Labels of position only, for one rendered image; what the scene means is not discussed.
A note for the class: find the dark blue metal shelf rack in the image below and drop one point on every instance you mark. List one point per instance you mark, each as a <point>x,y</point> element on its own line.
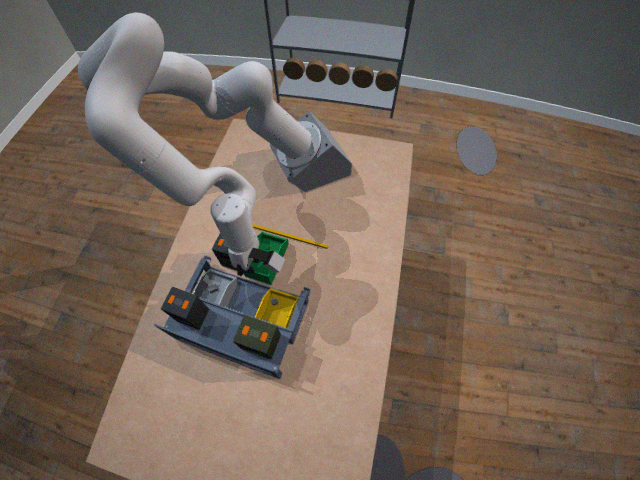
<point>221,323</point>

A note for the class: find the green bin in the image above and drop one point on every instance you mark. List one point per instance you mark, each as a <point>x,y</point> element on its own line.
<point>267,242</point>

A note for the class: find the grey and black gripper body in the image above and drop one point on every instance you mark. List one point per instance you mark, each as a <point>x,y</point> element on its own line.
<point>242,258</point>

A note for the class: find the yellow open bin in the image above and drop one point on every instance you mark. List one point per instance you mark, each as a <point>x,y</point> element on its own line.
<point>277,314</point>

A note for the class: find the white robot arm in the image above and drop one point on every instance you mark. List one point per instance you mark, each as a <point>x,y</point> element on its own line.
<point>131,52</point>

